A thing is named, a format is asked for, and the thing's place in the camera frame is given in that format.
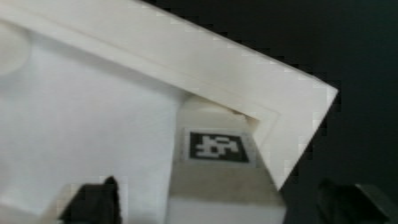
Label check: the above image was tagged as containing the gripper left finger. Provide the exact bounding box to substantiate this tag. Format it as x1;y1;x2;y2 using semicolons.
57;176;123;224

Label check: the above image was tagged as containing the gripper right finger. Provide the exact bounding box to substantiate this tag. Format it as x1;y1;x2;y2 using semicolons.
317;179;398;224

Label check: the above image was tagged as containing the white table leg with tag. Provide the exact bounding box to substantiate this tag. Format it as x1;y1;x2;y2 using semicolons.
166;97;287;224

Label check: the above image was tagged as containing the white square tabletop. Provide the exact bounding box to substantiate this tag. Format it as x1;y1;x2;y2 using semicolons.
0;0;338;224

